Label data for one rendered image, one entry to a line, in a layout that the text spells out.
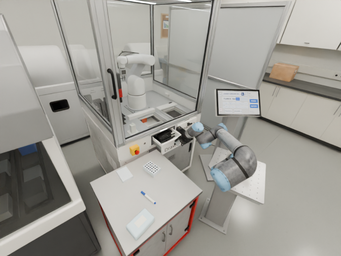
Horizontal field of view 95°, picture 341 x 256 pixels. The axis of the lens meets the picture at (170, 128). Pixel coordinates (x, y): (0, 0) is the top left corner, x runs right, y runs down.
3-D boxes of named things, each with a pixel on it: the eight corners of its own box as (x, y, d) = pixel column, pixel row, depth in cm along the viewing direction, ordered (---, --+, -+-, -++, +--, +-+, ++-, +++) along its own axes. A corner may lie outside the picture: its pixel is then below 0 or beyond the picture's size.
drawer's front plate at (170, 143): (185, 142, 154) (186, 133, 148) (162, 155, 138) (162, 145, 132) (184, 141, 155) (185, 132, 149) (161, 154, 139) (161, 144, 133)
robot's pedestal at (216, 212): (231, 210, 184) (253, 164, 142) (225, 234, 161) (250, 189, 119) (206, 197, 195) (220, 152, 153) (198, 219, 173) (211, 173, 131)
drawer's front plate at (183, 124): (195, 125, 181) (197, 117, 175) (177, 134, 164) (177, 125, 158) (194, 124, 182) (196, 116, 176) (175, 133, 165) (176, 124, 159)
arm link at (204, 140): (216, 141, 108) (207, 128, 110) (203, 150, 110) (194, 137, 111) (215, 141, 116) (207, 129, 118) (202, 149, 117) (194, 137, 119)
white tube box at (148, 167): (160, 171, 130) (161, 168, 128) (153, 177, 124) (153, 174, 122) (150, 163, 136) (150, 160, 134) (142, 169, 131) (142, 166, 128)
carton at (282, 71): (294, 80, 340) (300, 66, 324) (288, 82, 322) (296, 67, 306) (273, 75, 365) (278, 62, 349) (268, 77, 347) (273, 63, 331)
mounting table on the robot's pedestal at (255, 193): (261, 172, 150) (266, 163, 143) (258, 213, 117) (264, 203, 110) (214, 155, 167) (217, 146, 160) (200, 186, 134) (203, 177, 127)
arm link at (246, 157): (264, 152, 68) (218, 118, 113) (242, 166, 69) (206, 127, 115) (273, 170, 72) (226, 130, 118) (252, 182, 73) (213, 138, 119)
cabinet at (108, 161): (192, 168, 233) (200, 123, 188) (129, 213, 175) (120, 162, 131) (154, 137, 291) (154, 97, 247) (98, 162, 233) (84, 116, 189)
